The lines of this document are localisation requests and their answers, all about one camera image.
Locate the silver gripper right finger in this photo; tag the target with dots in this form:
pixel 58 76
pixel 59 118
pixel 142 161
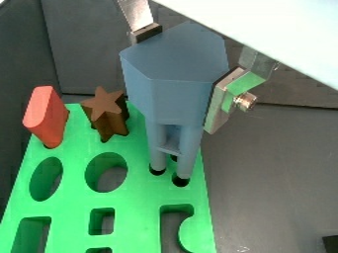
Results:
pixel 232 89

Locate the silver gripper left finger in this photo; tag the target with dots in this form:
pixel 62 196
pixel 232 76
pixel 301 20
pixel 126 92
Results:
pixel 138 14

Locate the green shape sorter board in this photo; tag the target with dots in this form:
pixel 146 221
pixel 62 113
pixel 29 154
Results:
pixel 86 197

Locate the brown star block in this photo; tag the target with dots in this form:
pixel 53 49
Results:
pixel 108 113

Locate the red rounded block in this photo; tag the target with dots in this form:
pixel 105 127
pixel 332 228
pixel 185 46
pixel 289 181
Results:
pixel 46 116

